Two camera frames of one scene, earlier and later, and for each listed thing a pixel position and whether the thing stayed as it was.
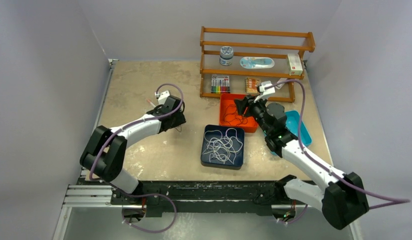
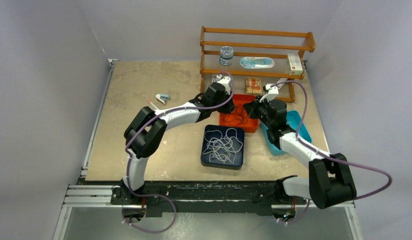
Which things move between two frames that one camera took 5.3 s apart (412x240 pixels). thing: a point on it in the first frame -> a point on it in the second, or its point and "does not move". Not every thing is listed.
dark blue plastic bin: x=222 y=147 does not move
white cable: x=222 y=148 does not move
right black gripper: x=252 y=104 does not move
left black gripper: x=179 y=120 -> x=230 y=107
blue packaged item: x=256 y=62 does not move
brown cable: x=178 y=130 -> x=240 y=116
